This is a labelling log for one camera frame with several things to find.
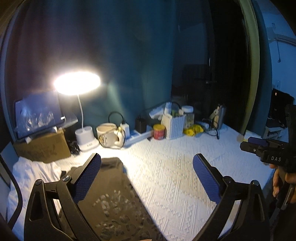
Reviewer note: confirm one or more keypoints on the green door frame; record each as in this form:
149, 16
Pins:
251, 69

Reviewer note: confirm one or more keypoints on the clear jar with white lid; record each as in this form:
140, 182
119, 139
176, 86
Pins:
187, 115

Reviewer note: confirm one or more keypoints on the white power strip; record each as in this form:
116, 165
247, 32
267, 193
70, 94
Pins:
138, 136

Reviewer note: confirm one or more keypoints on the black monitor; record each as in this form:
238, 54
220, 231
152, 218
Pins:
282, 102

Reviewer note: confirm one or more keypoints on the white garment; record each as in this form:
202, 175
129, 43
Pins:
30, 176

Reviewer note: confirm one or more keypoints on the white bottle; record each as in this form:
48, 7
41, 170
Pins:
167, 107

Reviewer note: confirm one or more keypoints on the person's right hand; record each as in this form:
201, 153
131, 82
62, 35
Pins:
277, 183

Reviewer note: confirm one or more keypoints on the laptop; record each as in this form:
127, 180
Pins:
39, 115

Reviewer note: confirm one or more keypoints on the white desk lamp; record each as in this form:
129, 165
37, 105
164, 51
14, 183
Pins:
77, 83

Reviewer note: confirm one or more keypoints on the white tissue paper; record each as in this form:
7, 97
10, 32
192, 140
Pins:
157, 112

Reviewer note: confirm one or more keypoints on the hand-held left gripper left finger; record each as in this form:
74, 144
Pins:
89, 178

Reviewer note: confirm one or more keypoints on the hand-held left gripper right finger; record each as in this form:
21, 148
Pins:
207, 178

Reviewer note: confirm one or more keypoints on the white shelf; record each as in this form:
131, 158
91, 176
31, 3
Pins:
275, 129

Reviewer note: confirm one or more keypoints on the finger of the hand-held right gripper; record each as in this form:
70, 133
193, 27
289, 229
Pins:
255, 141
251, 147

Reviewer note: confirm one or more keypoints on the white perforated plastic basket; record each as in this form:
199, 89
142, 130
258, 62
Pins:
174, 126

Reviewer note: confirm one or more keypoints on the white textured bed cover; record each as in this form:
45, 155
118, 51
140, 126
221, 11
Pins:
173, 166

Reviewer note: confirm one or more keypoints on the white electric kettle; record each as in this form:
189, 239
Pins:
108, 135

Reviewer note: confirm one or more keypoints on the stainless steel bottle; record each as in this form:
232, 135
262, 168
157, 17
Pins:
219, 117

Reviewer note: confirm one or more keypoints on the brown printed t-shirt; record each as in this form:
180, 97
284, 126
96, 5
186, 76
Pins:
115, 201

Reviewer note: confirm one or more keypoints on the yellow snack packet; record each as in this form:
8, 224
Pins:
193, 131

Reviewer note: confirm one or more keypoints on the black power adapter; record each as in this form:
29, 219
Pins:
140, 124

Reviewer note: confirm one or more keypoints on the small white cylinder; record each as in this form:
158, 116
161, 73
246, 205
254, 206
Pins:
204, 125

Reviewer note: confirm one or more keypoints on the white charger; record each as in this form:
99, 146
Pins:
126, 130

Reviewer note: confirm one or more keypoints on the cardboard box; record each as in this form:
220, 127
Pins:
44, 148

